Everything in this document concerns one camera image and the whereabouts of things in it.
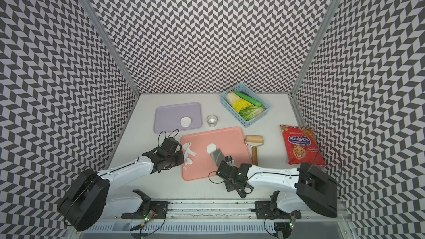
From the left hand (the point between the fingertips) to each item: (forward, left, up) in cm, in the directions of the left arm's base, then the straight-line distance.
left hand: (183, 160), depth 88 cm
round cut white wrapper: (+7, -15, -1) cm, 16 cm away
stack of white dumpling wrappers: (+23, +2, +2) cm, 23 cm away
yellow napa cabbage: (+33, -31, +8) cm, 46 cm away
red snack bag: (+6, -64, +4) cm, 65 cm away
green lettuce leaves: (+26, -38, +8) cm, 47 cm away
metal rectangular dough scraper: (+4, -18, -4) cm, 19 cm away
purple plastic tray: (+27, +13, +2) cm, 30 cm away
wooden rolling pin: (+11, -40, 0) cm, 41 cm away
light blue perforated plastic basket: (+47, -38, +5) cm, 61 cm away
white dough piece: (-1, -3, +2) cm, 3 cm away
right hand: (-13, -27, -1) cm, 30 cm away
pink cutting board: (+12, -27, -2) cm, 29 cm away
